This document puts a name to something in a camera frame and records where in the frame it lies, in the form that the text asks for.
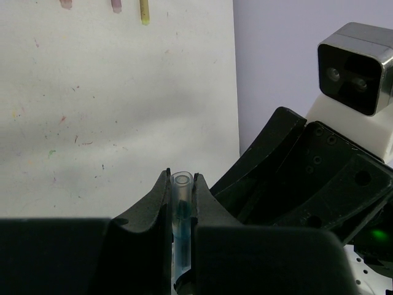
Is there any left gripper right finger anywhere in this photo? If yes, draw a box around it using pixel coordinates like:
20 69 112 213
192 173 356 294

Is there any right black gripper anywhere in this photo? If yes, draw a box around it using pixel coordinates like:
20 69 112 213
210 107 392 237

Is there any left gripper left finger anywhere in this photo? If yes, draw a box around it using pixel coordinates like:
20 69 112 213
1 170 172 294

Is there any clear blue pen cap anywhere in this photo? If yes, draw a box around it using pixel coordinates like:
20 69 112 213
170 171 193 240

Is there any yellow pen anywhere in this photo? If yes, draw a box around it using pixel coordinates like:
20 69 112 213
139 0 150 25

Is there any pink pen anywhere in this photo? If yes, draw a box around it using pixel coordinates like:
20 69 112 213
111 0 122 14

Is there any orange pen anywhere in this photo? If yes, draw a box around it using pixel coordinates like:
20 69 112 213
60 0 72 10

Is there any blue pen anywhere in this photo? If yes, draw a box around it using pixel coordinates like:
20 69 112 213
172 200 191 279

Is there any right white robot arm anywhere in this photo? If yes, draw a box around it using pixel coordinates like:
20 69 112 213
211 107 392 277

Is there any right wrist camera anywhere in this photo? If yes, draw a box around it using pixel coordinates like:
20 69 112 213
305 22 393 163

